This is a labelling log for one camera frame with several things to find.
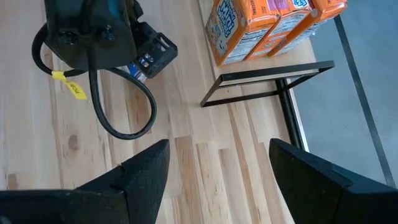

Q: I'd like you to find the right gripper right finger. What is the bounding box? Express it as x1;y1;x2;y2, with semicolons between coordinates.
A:
269;138;398;224

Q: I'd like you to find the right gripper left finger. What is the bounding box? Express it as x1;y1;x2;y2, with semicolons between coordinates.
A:
0;139;171;224

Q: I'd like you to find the blue Frosted Flakes cereal box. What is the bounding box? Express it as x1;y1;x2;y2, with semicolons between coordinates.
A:
119;61;149;84

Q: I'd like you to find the orange Mini Wheats cereal box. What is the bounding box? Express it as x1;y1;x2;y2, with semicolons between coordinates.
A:
204;0;280;67
267;0;348;58
245;0;313;60

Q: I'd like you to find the yellow tape label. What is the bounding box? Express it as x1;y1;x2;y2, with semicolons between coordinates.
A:
51;70;88;101

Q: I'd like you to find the wooden shelf black metal frame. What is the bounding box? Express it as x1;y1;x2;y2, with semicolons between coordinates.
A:
198;0;336;108

